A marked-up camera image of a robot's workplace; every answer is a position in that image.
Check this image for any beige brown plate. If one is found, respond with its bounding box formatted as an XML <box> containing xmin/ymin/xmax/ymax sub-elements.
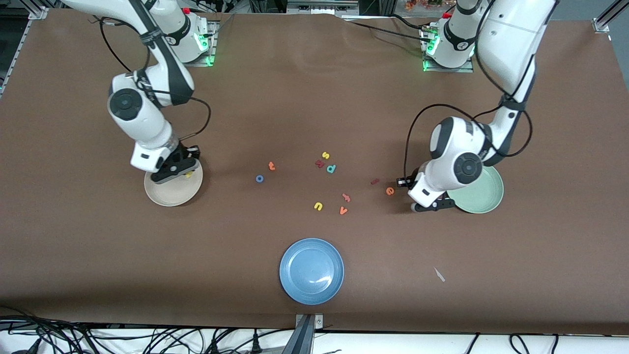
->
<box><xmin>144</xmin><ymin>167</ymin><xmax>203</xmax><ymax>207</ymax></box>

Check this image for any green plate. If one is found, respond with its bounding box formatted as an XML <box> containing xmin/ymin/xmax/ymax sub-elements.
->
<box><xmin>447</xmin><ymin>166</ymin><xmax>505</xmax><ymax>214</ymax></box>

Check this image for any brown table cover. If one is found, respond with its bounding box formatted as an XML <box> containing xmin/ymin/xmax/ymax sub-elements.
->
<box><xmin>0</xmin><ymin>9</ymin><xmax>629</xmax><ymax>336</ymax></box>

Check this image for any blue plate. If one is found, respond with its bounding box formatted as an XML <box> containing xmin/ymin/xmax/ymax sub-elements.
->
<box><xmin>279</xmin><ymin>238</ymin><xmax>344</xmax><ymax>305</ymax></box>

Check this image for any silver device box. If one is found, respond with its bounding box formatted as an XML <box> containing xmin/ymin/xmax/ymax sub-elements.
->
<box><xmin>286</xmin><ymin>0</ymin><xmax>360</xmax><ymax>15</ymax></box>

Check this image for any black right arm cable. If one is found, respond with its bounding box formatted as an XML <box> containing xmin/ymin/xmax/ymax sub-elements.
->
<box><xmin>98</xmin><ymin>17</ymin><xmax>212</xmax><ymax>143</ymax></box>

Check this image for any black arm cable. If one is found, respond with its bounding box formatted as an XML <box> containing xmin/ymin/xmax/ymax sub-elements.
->
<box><xmin>403</xmin><ymin>49</ymin><xmax>533</xmax><ymax>180</ymax></box>
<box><xmin>98</xmin><ymin>17</ymin><xmax>212</xmax><ymax>143</ymax></box>

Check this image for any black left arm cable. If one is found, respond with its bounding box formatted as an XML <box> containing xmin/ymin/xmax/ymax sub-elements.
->
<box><xmin>403</xmin><ymin>49</ymin><xmax>533</xmax><ymax>180</ymax></box>

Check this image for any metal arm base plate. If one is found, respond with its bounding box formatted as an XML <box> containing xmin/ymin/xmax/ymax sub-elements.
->
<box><xmin>177</xmin><ymin>21</ymin><xmax>218</xmax><ymax>67</ymax></box>
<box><xmin>422</xmin><ymin>27</ymin><xmax>475</xmax><ymax>74</ymax></box>

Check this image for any black base cable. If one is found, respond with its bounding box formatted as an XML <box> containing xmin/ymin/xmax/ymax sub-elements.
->
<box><xmin>391</xmin><ymin>14</ymin><xmax>425</xmax><ymax>32</ymax></box>
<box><xmin>343</xmin><ymin>19</ymin><xmax>435</xmax><ymax>45</ymax></box>

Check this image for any aluminium frame profile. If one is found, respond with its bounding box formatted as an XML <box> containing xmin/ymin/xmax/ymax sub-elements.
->
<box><xmin>592</xmin><ymin>0</ymin><xmax>629</xmax><ymax>34</ymax></box>
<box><xmin>0</xmin><ymin>7</ymin><xmax>49</xmax><ymax>96</ymax></box>

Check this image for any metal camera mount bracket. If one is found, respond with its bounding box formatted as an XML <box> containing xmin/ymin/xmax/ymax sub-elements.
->
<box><xmin>281</xmin><ymin>314</ymin><xmax>324</xmax><ymax>354</ymax></box>

